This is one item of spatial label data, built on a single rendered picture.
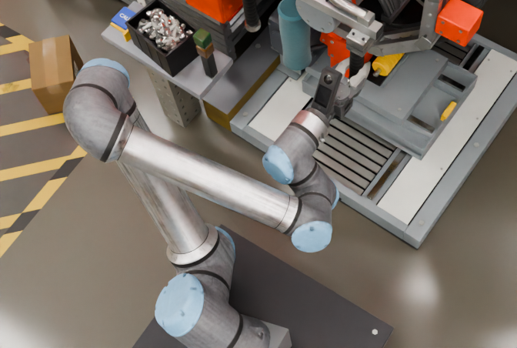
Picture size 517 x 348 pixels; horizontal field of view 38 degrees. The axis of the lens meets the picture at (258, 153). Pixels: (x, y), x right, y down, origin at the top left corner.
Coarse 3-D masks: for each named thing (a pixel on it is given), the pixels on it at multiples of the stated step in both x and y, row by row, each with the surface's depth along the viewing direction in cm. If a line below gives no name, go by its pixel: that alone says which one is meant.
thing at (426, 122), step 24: (456, 72) 262; (312, 96) 269; (432, 96) 259; (456, 96) 257; (360, 120) 259; (384, 120) 256; (408, 120) 253; (432, 120) 254; (408, 144) 250; (432, 144) 256
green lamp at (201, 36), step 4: (200, 28) 217; (196, 32) 217; (200, 32) 217; (204, 32) 216; (208, 32) 216; (196, 36) 216; (200, 36) 216; (204, 36) 216; (208, 36) 216; (196, 40) 217; (200, 40) 216; (204, 40) 216; (208, 40) 218; (196, 44) 219; (200, 44) 217; (204, 44) 217; (208, 44) 219; (204, 48) 218
